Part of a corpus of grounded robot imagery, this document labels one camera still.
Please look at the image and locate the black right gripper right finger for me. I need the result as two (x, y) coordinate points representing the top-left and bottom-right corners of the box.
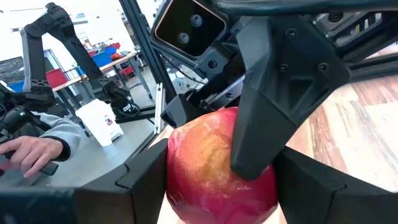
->
(273, 146), (398, 224)

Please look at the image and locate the wooden table with bins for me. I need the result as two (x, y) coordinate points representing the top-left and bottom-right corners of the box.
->
(51, 51), (154, 101)

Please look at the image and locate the person's forearm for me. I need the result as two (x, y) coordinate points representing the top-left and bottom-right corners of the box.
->
(29, 111), (85, 162)

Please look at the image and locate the red yellow apple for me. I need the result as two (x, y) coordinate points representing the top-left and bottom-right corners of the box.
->
(166, 106), (279, 224)

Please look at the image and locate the person's hand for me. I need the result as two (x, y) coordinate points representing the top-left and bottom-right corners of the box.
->
(0, 136), (65, 179)

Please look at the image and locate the thick black cable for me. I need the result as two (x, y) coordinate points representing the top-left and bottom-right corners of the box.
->
(213, 0), (398, 17)

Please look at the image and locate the silver aluminium strut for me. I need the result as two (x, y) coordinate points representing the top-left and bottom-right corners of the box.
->
(154, 82), (166, 135)

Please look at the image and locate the black leader handle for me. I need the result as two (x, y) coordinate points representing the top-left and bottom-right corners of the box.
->
(0, 151), (59, 177)

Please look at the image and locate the black frame post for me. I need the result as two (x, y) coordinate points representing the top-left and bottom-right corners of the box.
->
(119, 0), (178, 103)

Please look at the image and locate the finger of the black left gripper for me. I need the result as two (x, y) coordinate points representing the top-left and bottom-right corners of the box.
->
(160, 93), (203, 128)
(229, 15), (352, 182)

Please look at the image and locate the red storage bin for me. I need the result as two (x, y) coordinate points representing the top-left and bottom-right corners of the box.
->
(45, 68), (68, 89)

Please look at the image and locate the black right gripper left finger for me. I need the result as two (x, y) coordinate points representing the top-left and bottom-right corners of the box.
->
(0, 139), (169, 224)

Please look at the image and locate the white plastic jug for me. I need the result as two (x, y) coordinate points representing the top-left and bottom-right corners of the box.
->
(75, 98), (124, 147)

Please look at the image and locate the black table edge rail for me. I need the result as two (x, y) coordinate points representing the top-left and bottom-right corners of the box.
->
(348, 52), (398, 83)

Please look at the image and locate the blue storage bin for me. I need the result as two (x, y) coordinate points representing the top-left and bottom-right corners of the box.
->
(91, 46), (118, 68)

